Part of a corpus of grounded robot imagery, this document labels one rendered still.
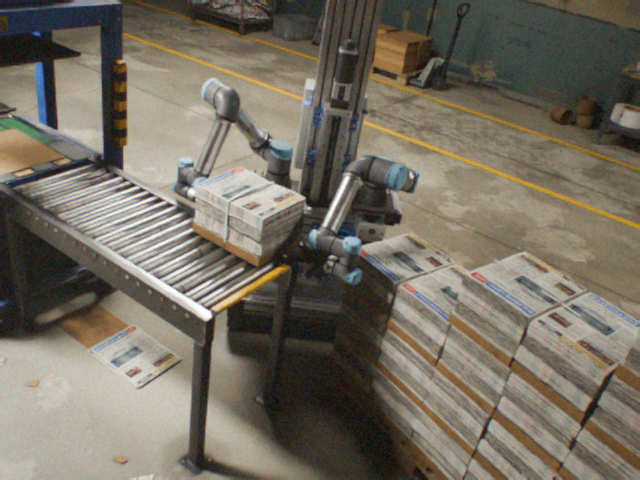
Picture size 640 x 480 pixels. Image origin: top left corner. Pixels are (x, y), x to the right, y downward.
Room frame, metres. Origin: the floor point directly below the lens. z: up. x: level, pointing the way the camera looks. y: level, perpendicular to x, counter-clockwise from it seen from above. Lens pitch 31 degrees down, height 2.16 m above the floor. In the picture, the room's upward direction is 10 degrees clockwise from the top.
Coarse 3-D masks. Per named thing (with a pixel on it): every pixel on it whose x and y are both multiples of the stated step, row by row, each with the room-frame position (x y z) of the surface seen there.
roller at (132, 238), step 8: (176, 216) 2.31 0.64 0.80; (184, 216) 2.34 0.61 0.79; (160, 224) 2.22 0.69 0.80; (168, 224) 2.25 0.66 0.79; (136, 232) 2.12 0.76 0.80; (144, 232) 2.14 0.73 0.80; (152, 232) 2.17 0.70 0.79; (120, 240) 2.04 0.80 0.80; (128, 240) 2.06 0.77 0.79; (136, 240) 2.09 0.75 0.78; (112, 248) 1.99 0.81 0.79; (120, 248) 2.02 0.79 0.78
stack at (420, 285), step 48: (384, 240) 2.38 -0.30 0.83; (384, 288) 2.08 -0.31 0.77; (432, 288) 2.05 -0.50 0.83; (336, 336) 2.25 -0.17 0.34; (384, 336) 2.04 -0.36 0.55; (432, 336) 1.88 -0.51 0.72; (336, 384) 2.19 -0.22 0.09; (384, 384) 1.98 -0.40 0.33; (432, 384) 1.81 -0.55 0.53; (480, 384) 1.68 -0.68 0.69; (528, 384) 1.56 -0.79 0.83; (432, 432) 1.76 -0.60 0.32; (480, 432) 1.61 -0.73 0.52; (528, 432) 1.50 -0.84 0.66; (576, 432) 1.40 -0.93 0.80
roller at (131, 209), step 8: (144, 200) 2.41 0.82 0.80; (152, 200) 2.43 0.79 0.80; (128, 208) 2.31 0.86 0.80; (136, 208) 2.34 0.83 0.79; (104, 216) 2.21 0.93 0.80; (112, 216) 2.23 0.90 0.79; (120, 216) 2.26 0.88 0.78; (80, 224) 2.11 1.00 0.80; (88, 224) 2.12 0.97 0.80; (96, 224) 2.15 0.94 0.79
